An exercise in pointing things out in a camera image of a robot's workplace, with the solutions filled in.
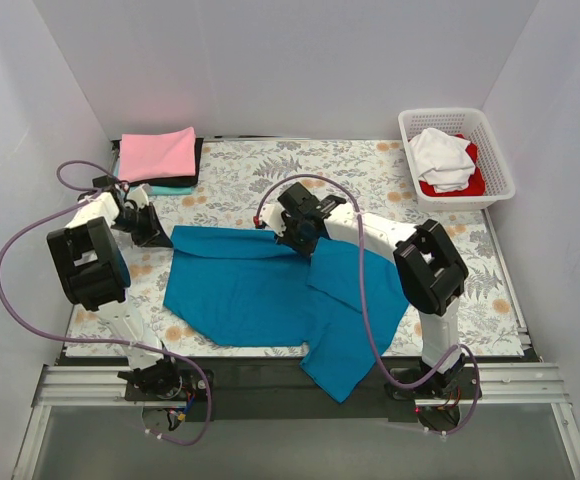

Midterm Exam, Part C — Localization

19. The white plastic basket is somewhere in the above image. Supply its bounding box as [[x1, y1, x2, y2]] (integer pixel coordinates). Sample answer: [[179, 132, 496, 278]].
[[398, 108, 516, 212]]

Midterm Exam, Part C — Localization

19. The folded teal t shirt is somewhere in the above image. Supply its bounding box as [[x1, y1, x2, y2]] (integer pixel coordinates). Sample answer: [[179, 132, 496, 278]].
[[112, 170, 198, 196]]

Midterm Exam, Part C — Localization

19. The folded pink t shirt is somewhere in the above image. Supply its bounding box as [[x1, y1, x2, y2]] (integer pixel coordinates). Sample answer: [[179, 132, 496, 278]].
[[118, 127, 196, 179]]

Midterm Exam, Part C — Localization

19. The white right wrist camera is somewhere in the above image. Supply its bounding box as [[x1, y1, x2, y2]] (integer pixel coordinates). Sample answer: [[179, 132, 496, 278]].
[[253, 203, 286, 236]]

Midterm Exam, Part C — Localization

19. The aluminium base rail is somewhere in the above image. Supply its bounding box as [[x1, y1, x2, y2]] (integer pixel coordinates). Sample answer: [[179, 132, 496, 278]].
[[14, 359, 580, 479]]

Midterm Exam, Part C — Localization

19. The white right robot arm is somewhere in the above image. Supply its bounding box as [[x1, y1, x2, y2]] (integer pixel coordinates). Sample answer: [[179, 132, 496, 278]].
[[256, 182, 468, 398]]

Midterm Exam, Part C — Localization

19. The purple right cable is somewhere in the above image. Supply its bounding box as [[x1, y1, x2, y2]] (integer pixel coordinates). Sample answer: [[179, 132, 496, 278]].
[[253, 174, 482, 441]]

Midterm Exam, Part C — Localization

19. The folded black t shirt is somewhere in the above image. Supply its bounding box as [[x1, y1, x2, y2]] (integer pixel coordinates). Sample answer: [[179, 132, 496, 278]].
[[124, 137, 204, 188]]

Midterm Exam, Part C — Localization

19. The purple cable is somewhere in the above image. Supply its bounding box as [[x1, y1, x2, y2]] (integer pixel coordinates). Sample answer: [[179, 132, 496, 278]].
[[253, 174, 482, 441], [0, 159, 214, 446]]

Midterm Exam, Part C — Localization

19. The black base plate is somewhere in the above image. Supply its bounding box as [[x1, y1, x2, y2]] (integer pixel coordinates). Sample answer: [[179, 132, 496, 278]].
[[54, 349, 541, 424]]

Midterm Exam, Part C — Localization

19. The red t shirt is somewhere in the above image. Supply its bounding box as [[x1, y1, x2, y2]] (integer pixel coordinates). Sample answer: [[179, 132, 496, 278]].
[[417, 133, 487, 199]]

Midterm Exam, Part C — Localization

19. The blue t shirt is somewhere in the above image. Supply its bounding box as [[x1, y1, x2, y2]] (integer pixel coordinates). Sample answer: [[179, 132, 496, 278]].
[[164, 226, 408, 403]]

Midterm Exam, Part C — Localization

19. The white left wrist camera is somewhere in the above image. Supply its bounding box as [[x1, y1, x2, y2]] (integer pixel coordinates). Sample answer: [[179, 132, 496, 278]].
[[126, 184, 151, 210]]

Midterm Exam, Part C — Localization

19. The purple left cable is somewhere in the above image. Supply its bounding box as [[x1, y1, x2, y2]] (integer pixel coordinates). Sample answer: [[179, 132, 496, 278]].
[[0, 159, 214, 446]]

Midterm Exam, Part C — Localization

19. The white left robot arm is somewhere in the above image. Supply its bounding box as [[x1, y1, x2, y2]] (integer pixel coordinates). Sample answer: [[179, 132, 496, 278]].
[[47, 182, 173, 371]]

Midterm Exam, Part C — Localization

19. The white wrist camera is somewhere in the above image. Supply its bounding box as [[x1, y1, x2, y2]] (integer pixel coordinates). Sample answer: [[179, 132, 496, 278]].
[[253, 203, 286, 236], [126, 184, 151, 210]]

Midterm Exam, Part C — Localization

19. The white t shirt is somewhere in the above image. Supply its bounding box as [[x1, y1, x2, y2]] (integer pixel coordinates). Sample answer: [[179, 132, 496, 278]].
[[408, 127, 476, 195]]

